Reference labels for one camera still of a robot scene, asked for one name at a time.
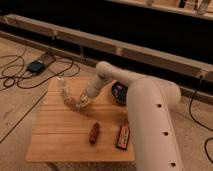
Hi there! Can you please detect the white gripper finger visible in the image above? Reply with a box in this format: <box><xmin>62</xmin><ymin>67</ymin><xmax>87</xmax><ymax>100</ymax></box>
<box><xmin>78</xmin><ymin>93</ymin><xmax>85</xmax><ymax>102</ymax></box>
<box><xmin>80</xmin><ymin>99</ymin><xmax>91</xmax><ymax>108</ymax></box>

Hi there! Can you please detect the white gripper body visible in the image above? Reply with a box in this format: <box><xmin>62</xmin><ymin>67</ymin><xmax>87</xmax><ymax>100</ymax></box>
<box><xmin>83</xmin><ymin>77</ymin><xmax>104</xmax><ymax>99</ymax></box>

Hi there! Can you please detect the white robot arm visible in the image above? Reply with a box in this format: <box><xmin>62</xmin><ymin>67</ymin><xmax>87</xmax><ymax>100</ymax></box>
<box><xmin>76</xmin><ymin>61</ymin><xmax>184</xmax><ymax>171</ymax></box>

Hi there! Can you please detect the black bowl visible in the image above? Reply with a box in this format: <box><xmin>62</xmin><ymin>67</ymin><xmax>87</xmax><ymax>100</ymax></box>
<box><xmin>111</xmin><ymin>82</ymin><xmax>128</xmax><ymax>105</ymax></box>

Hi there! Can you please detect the black red rectangular box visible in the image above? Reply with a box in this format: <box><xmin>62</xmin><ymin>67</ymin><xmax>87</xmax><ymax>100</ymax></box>
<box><xmin>116</xmin><ymin>122</ymin><xmax>130</xmax><ymax>150</ymax></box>

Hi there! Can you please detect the blue power box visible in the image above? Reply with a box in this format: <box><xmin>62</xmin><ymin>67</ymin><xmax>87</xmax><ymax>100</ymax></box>
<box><xmin>27</xmin><ymin>61</ymin><xmax>45</xmax><ymax>74</ymax></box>

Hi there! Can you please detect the black floor cable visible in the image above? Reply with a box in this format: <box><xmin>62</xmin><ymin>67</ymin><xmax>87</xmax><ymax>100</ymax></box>
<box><xmin>0</xmin><ymin>43</ymin><xmax>81</xmax><ymax>90</ymax></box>

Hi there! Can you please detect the black cable at right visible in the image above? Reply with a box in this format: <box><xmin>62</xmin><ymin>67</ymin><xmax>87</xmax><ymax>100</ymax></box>
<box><xmin>188</xmin><ymin>75</ymin><xmax>213</xmax><ymax>165</ymax></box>

